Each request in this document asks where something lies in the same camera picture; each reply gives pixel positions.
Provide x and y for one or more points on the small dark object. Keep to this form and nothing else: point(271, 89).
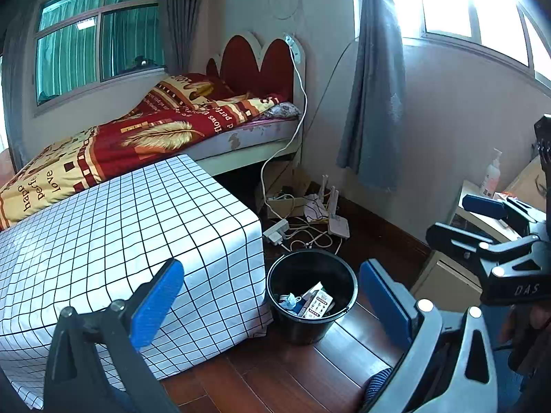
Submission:
point(140, 61)

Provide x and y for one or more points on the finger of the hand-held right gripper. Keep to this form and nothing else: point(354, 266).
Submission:
point(482, 204)
point(456, 236)

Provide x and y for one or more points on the floral pillow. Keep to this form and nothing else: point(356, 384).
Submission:
point(282, 111)

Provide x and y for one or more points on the flat cardboard sheet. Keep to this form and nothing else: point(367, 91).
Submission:
point(527, 180)

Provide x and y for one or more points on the large sliding window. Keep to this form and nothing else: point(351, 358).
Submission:
point(101, 47)

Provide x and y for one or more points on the beige nightstand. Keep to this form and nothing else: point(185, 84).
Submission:
point(447, 266)

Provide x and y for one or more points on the white modem box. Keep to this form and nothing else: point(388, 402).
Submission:
point(314, 211)

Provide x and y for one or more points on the person's right hand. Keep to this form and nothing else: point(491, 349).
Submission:
point(527, 335)

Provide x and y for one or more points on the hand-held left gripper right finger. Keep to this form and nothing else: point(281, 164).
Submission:
point(385, 303)

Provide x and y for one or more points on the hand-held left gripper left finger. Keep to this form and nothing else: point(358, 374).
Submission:
point(157, 305)

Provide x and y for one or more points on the green curtain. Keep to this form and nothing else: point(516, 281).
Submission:
point(69, 60)

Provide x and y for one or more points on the wide bright window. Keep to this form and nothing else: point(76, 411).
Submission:
point(447, 0)

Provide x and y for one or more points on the purple sheeted mattress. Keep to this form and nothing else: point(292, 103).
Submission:
point(258, 131)

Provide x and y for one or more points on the blue striped clothing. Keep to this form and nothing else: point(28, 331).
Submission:
point(379, 385)

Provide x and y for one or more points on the blue-grey curtain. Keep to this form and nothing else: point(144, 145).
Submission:
point(374, 94)

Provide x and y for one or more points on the grey curtain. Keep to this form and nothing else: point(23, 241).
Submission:
point(185, 17)
point(17, 94)

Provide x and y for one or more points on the white router with antennas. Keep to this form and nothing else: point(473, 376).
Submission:
point(340, 228)

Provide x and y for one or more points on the white bed with red headboard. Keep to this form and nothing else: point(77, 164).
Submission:
point(275, 64)

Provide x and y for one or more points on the red print carton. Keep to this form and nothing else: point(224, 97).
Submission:
point(320, 305)

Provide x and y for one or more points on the white checked tablecloth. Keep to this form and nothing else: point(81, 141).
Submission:
point(129, 232)

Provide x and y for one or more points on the open cardboard box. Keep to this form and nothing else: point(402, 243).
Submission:
point(280, 208)

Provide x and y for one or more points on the pump lotion bottle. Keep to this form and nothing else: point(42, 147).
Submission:
point(490, 176)

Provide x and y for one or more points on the bed with red yellow blanket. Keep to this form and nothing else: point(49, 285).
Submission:
point(142, 137)

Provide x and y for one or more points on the black trash bin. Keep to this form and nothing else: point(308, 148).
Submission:
point(301, 331)

